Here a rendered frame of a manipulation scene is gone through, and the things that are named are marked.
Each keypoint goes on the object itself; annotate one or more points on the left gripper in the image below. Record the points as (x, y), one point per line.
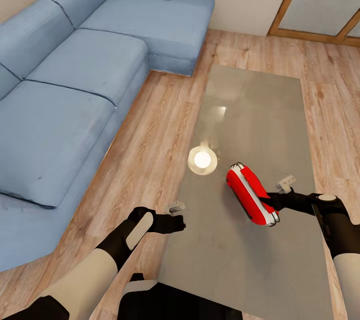
(172, 224)

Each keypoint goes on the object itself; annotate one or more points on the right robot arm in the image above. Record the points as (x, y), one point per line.
(340, 235)

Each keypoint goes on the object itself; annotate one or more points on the coffee table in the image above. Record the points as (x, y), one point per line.
(274, 273)

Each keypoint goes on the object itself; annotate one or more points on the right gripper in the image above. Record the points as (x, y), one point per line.
(280, 201)

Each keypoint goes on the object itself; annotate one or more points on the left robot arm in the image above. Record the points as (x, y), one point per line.
(76, 295)

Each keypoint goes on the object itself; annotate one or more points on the radio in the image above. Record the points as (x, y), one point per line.
(247, 189)

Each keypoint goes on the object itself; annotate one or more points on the door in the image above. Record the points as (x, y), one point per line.
(328, 21)

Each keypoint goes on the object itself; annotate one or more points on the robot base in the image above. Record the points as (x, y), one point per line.
(151, 300)

